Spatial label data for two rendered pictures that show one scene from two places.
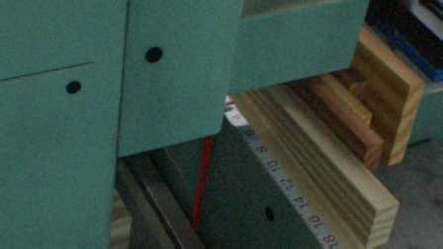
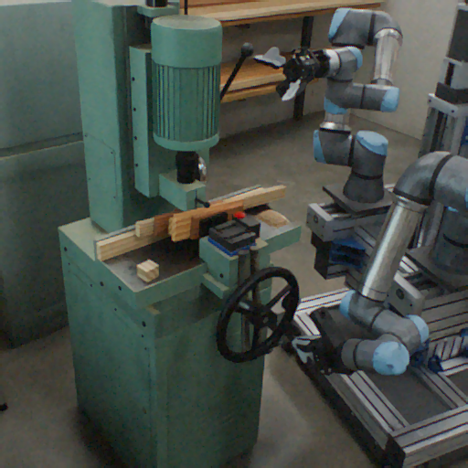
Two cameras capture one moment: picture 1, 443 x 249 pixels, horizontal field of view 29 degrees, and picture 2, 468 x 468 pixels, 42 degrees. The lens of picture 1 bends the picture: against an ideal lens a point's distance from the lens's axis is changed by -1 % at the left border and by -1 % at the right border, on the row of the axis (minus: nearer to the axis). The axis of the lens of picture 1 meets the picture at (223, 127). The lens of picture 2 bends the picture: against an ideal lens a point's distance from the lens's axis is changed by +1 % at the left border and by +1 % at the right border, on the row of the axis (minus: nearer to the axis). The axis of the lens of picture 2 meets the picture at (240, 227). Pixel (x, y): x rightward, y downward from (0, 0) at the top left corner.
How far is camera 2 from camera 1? 1.71 m
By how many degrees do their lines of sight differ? 66
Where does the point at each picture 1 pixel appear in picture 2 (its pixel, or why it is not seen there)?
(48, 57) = (110, 144)
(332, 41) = (180, 199)
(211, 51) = (144, 172)
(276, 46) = (170, 191)
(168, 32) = (138, 161)
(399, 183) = (181, 256)
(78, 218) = (114, 186)
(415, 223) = (164, 259)
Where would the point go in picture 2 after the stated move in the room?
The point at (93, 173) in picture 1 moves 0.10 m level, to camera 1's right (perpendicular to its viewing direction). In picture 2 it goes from (116, 176) to (113, 191)
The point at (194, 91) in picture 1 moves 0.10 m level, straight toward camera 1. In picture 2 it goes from (143, 180) to (108, 181)
